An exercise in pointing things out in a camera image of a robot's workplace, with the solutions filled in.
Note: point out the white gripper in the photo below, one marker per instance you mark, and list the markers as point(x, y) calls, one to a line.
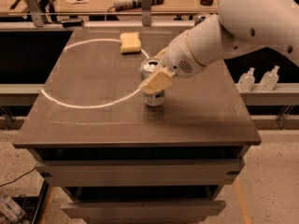
point(177, 57)

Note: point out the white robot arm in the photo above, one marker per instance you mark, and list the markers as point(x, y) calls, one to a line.
point(239, 27)

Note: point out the yellow sponge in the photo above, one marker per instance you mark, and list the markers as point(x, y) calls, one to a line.
point(130, 43)

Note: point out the blue silver energy drink can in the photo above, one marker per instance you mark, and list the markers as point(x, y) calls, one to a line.
point(200, 18)

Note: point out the clear bottle left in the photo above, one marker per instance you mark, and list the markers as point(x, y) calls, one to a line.
point(246, 81)

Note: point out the clear bottle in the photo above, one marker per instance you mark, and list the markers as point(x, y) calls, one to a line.
point(246, 81)
point(270, 79)

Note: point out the clear bottle right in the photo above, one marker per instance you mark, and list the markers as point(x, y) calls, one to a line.
point(270, 79)

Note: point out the upper grey drawer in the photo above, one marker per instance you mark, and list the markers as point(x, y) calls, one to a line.
point(140, 173)

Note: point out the grey drawer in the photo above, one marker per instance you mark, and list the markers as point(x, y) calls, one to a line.
point(133, 212)
point(140, 173)

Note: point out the lower grey drawer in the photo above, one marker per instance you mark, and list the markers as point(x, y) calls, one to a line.
point(133, 212)

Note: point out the black floor bin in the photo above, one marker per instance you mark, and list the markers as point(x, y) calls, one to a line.
point(23, 209)

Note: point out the middle metal bracket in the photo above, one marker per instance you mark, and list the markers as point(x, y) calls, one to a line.
point(146, 12)

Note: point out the metal bracket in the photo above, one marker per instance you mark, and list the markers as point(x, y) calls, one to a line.
point(35, 13)
point(146, 12)

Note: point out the left metal bracket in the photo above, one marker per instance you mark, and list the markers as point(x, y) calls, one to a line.
point(35, 13)

